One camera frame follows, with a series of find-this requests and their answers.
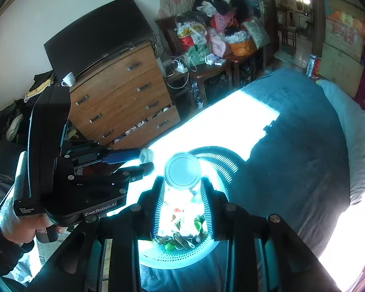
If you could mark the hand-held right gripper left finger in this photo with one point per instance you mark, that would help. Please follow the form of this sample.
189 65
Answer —
159 202

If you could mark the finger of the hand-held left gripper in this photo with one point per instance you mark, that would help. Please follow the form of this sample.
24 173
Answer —
121 155
140 169

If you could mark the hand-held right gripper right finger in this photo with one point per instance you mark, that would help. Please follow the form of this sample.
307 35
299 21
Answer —
207 206

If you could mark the large white jar lid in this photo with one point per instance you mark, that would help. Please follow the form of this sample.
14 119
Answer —
182 170

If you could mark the white slotted plastic basket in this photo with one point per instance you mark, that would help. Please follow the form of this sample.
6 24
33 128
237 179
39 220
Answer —
222 165

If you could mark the person's left forearm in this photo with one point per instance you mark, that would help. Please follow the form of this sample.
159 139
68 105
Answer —
0 252

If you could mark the person's left hand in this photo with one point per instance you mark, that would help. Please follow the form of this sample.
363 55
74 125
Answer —
21 228

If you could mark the pile of bottle caps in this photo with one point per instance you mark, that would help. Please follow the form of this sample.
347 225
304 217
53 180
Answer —
182 231

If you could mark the dark clothes heap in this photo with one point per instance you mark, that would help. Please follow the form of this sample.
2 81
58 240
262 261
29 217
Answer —
9 121

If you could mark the white cup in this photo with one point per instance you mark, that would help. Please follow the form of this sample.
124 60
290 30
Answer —
68 79

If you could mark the wooden dresser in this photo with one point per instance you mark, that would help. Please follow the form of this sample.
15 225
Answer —
118 88

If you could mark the white power strip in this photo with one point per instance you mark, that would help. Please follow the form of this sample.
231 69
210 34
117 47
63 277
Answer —
180 67

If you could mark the black flat television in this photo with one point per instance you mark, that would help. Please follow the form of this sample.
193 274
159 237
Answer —
94 36

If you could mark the wooden side table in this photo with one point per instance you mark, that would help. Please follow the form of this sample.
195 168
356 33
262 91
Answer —
206 70

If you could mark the pile of bags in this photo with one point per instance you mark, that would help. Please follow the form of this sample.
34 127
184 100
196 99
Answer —
225 33

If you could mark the white quilt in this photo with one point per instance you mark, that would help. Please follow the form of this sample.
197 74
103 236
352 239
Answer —
359 146

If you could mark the white bathroom scale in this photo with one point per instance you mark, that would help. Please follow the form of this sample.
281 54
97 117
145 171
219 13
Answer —
284 56

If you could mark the red and white packet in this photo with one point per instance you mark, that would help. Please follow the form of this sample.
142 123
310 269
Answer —
312 65

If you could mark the wooden door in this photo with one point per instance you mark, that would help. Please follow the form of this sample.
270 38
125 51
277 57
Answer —
263 21

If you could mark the plain brown cardboard box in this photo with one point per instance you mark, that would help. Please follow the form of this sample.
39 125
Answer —
340 67

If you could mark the wooden chair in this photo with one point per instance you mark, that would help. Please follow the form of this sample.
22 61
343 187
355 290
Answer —
287 30

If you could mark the red print cardboard box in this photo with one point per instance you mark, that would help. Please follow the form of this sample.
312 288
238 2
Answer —
345 33

